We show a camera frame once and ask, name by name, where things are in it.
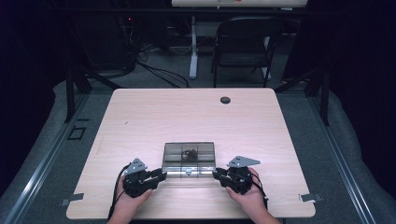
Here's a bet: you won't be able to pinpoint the aluminium floor rail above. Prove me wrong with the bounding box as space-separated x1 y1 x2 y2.
2 92 92 224
307 95 378 224

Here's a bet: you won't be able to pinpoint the black folding chair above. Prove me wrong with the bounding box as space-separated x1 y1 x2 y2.
211 16 285 89

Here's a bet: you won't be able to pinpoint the dark computer tower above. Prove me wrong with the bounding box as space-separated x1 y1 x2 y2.
88 12 138 72

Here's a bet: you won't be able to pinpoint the hand-held gripper cable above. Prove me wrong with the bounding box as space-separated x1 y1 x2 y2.
106 163 132 221
250 174 269 210

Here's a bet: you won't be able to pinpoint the right hand-held gripper cable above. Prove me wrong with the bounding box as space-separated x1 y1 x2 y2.
250 174 269 210

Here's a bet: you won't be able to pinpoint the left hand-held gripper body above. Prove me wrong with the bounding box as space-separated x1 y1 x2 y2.
122 157 158 199

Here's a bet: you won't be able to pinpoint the black floor cables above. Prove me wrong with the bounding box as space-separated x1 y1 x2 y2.
135 43 191 90

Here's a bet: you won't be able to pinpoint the clear plastic compartment box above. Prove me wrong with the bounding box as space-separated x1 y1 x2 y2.
161 142 217 179

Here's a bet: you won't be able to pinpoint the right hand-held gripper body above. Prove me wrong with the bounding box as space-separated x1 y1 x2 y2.
221 155 262 196

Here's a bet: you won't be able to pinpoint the left hand-held gripper cable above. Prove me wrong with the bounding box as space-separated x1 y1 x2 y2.
106 163 132 221

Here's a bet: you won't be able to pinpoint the black metal frame stand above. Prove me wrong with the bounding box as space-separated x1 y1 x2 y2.
274 65 332 127
64 64 123 123

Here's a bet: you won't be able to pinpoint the person's left hand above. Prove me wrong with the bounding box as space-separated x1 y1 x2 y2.
107 175 154 223

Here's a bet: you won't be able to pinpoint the white desk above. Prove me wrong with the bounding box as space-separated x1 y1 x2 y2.
171 0 308 80

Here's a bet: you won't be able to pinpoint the person's right hand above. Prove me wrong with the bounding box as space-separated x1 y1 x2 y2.
225 167 269 222

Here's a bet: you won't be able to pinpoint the grey tape strip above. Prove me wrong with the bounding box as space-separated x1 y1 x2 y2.
298 192 324 203
60 192 85 207

